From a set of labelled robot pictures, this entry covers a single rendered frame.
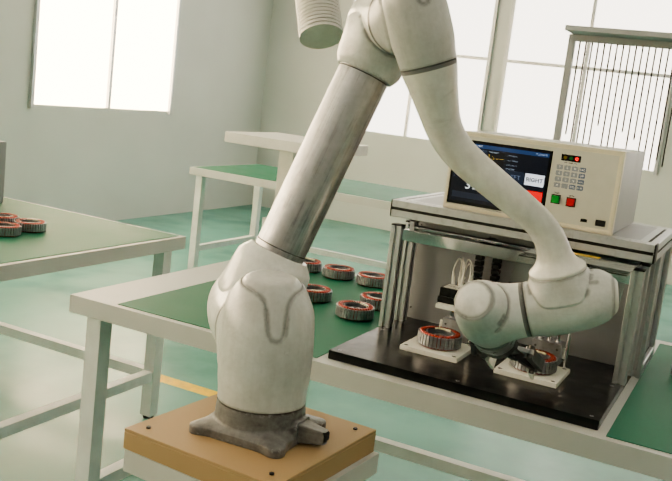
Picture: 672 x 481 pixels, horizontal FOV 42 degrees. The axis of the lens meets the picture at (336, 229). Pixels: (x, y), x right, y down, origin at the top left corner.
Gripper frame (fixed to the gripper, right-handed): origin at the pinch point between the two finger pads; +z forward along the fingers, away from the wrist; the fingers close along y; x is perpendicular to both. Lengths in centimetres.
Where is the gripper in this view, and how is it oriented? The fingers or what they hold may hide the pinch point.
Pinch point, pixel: (511, 364)
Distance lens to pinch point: 197.1
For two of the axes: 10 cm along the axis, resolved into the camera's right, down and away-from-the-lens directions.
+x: 3.3, -8.9, 3.1
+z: 3.3, 4.1, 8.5
